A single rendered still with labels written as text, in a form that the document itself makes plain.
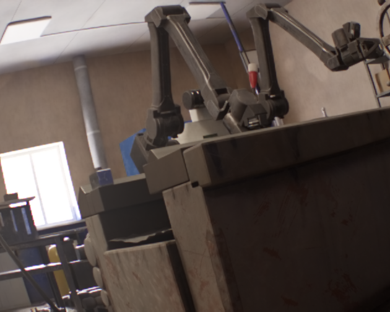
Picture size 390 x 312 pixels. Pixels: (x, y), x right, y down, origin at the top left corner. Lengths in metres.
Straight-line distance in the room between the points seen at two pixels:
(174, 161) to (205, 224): 0.10
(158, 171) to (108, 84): 8.19
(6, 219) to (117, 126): 4.17
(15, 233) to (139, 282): 4.17
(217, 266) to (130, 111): 8.31
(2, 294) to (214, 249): 6.91
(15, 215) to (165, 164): 4.34
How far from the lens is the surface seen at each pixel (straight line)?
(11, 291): 7.67
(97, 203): 1.14
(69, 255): 6.73
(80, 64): 8.76
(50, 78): 8.79
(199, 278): 0.86
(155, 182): 0.90
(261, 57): 2.20
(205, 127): 2.19
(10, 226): 5.15
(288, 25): 2.06
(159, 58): 1.93
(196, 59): 1.73
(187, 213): 0.84
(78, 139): 8.66
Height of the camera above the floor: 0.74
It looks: 6 degrees up
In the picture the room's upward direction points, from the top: 15 degrees counter-clockwise
